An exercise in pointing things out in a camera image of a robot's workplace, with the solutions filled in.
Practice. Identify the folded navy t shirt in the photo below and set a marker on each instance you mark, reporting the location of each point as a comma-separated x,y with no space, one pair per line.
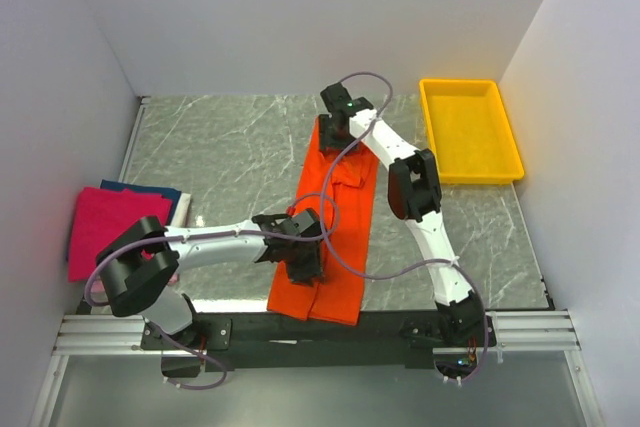
167,193

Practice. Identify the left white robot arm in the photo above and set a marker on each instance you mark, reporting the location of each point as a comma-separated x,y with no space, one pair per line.
136,267

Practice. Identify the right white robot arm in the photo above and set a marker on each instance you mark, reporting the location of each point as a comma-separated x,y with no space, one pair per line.
414,195

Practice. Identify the folded magenta t shirt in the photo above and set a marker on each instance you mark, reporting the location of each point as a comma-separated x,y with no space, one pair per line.
100,217

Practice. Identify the yellow plastic tray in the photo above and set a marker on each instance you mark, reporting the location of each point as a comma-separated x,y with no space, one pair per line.
468,130

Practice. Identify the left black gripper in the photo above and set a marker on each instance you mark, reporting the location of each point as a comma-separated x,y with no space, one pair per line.
302,275

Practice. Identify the orange t shirt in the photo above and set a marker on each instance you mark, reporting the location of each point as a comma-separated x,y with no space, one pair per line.
352,187

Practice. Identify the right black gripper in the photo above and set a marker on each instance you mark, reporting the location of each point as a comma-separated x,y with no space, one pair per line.
324,140

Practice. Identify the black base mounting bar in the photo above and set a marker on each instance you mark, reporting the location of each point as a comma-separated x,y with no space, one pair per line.
268,340

